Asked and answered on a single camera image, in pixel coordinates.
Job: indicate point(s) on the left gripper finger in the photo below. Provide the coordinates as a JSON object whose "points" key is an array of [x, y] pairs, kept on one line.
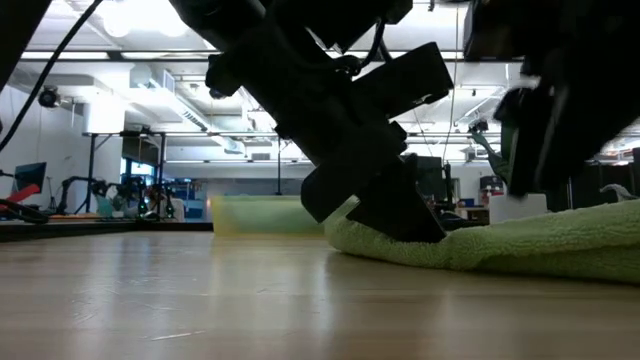
{"points": [[350, 175], [400, 210]]}

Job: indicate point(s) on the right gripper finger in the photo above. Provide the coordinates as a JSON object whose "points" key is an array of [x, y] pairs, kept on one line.
{"points": [[545, 145]]}

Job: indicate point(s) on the yellow translucent plastic basket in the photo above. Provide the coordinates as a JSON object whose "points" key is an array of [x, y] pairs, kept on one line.
{"points": [[265, 216]]}

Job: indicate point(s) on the lime green microfiber towel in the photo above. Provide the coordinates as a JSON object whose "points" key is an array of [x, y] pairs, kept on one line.
{"points": [[500, 245]]}

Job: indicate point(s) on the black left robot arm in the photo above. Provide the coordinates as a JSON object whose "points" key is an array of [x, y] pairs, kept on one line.
{"points": [[17, 35]]}

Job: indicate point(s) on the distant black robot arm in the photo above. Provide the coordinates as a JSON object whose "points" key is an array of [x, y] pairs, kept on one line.
{"points": [[135, 192], [75, 187]]}

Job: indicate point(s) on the large black monitor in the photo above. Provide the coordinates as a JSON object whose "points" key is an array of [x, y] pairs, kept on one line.
{"points": [[431, 175]]}

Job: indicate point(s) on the snake plant in white pot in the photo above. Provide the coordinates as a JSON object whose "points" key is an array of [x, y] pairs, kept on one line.
{"points": [[500, 160]]}

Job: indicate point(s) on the black room partition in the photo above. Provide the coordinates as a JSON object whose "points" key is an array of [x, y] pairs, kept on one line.
{"points": [[600, 185]]}

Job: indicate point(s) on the black bar with light strips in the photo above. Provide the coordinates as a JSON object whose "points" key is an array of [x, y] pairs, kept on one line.
{"points": [[120, 55]]}

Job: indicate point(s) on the black spot lamp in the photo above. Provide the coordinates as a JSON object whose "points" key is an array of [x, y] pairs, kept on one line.
{"points": [[49, 97]]}

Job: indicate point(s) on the small black monitor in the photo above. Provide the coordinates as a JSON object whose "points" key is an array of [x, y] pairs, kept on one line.
{"points": [[31, 175]]}

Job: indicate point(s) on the distant black rig frame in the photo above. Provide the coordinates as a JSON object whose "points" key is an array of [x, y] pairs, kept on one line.
{"points": [[279, 170], [91, 170]]}

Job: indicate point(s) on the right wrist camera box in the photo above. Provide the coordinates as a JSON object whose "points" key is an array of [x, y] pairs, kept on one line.
{"points": [[492, 30]]}

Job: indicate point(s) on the black aluminium table frame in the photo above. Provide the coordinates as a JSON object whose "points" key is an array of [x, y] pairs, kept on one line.
{"points": [[100, 230]]}

